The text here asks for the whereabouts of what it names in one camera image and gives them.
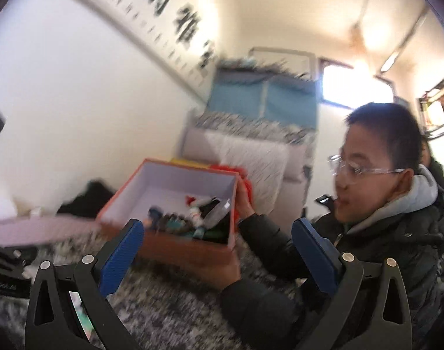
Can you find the black cloth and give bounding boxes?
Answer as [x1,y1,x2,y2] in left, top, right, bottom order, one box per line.
[56,179,117,220]

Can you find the bright window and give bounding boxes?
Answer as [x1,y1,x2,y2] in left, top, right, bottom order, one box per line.
[322,64,395,111]

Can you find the grey floral patterned pillow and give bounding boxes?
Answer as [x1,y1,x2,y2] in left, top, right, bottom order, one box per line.
[193,111,317,147]

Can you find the grey patterned blanket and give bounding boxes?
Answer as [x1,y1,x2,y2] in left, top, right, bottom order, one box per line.
[0,226,306,350]

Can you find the long ceiling light fixture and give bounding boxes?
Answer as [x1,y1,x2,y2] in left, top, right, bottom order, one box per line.
[380,6,431,74]

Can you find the pink cardboard box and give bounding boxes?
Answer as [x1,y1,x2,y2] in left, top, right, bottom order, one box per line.
[96,158,241,267]

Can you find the clear-framed eyeglasses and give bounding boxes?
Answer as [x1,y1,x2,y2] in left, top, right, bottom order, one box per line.
[327,154,406,189]

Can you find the calligraphy wall scroll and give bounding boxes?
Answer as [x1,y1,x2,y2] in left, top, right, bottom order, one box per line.
[36,0,220,85]

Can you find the yellow pillow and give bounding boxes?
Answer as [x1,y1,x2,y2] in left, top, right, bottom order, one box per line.
[170,157,212,169]

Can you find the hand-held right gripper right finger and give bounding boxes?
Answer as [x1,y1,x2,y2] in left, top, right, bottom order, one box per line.
[291,217,414,350]

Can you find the pink box lid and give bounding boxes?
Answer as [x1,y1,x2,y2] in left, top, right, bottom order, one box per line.
[0,214,103,249]

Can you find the white patterned pillow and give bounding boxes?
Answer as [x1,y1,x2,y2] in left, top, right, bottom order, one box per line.
[203,131,291,215]

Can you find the grey padded headboard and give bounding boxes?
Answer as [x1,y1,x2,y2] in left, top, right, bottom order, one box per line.
[180,117,314,224]

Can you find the teal small object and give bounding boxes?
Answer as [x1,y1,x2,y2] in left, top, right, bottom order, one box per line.
[166,214,194,235]

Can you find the blue small object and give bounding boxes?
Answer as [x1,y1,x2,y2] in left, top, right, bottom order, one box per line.
[148,206,165,227]

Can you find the red and white small toy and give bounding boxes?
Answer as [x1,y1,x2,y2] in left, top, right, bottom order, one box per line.
[185,195,208,227]

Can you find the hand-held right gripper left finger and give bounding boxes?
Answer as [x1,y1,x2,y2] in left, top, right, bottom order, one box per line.
[24,219,145,350]

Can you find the red backpack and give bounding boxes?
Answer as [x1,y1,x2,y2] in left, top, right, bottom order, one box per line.
[211,164,258,227]

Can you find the clear plastic case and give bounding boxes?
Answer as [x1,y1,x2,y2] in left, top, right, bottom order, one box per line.
[206,199,232,227]

